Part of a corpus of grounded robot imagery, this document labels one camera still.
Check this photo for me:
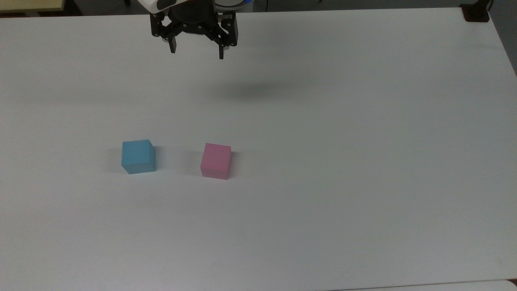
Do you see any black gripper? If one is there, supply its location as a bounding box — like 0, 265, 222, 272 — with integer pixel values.
150, 0, 239, 60

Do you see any pink cube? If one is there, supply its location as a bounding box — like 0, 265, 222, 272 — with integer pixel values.
200, 143, 232, 180

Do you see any blue cube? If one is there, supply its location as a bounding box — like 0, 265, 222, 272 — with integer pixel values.
121, 139, 156, 175

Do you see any yellow wooden furniture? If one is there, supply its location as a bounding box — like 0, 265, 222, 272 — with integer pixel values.
0, 0, 66, 17

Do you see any black table clamp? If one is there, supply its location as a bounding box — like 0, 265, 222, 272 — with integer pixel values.
460, 0, 492, 23

